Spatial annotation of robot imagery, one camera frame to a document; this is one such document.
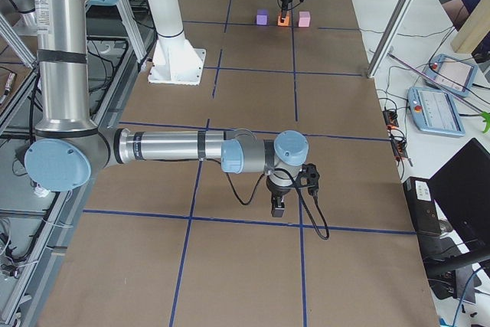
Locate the orange foam block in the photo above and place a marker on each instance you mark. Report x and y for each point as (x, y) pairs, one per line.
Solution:
(283, 21)

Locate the pink foam block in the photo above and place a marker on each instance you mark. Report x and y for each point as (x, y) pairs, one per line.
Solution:
(304, 19)

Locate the purple foam block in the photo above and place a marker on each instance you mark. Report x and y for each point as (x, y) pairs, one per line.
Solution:
(262, 16)

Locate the black computer box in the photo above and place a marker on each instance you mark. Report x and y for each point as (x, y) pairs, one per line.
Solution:
(421, 207)

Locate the blue teach pendant near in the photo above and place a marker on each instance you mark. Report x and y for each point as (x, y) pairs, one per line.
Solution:
(434, 111)

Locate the blue teach pendant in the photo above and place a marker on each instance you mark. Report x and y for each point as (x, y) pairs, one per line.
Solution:
(434, 111)
(452, 73)

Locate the black laptop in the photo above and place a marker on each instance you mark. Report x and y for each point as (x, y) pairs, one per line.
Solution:
(461, 189)

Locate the blue teach pendant far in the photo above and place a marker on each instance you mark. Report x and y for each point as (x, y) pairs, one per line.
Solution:
(452, 73)

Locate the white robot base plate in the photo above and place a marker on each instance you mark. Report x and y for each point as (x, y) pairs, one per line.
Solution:
(177, 63)

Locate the aluminium frame post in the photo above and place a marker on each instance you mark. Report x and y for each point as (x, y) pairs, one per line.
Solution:
(388, 36)

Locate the grabber stick green handle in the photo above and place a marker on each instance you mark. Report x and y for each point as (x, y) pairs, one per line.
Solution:
(479, 112)

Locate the aluminium side frame rail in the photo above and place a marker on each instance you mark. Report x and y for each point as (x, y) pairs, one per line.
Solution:
(45, 184)

